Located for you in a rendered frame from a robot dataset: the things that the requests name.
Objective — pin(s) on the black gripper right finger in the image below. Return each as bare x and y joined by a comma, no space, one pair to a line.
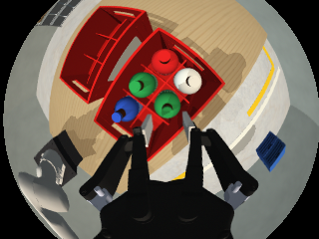
237,182

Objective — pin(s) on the dark red crate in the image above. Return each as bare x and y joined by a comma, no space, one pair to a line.
165,130
97,74

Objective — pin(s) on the blue bottle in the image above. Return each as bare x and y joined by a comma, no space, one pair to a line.
126,109

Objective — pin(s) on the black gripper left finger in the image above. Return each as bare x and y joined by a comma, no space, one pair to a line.
101,187

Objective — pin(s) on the red bottle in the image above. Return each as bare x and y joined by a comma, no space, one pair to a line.
164,61

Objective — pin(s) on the white bottle with grey label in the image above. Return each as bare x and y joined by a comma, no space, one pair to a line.
187,80

